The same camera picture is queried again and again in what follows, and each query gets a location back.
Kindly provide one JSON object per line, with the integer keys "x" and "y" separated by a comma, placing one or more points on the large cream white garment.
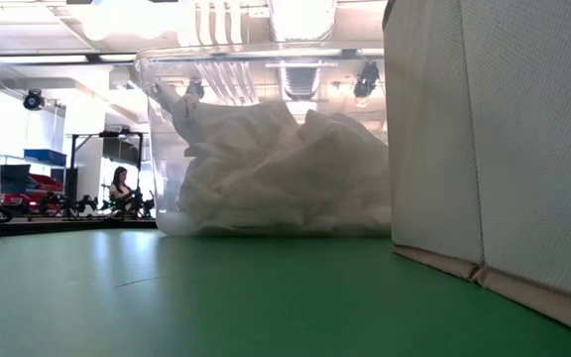
{"x": 246, "y": 193}

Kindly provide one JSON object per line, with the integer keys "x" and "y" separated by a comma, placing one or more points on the pinkish white garment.
{"x": 345, "y": 163}

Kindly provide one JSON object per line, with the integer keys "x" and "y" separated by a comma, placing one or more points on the large clear plastic bin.
{"x": 161, "y": 163}

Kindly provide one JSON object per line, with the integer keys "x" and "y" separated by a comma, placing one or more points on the green table mat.
{"x": 216, "y": 297}

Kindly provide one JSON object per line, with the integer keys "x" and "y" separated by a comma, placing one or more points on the person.
{"x": 119, "y": 186}

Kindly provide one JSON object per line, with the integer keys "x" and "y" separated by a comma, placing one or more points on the beige fabric storage box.
{"x": 513, "y": 149}

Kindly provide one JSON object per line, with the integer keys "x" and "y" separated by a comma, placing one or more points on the dark blue storage bin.
{"x": 5, "y": 178}

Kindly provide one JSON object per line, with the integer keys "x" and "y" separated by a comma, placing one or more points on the ceiling light strip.
{"x": 28, "y": 58}

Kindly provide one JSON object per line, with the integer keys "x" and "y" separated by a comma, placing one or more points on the silver ceiling air duct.
{"x": 300, "y": 20}

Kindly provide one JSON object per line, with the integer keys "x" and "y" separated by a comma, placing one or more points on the black rig frame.
{"x": 71, "y": 173}

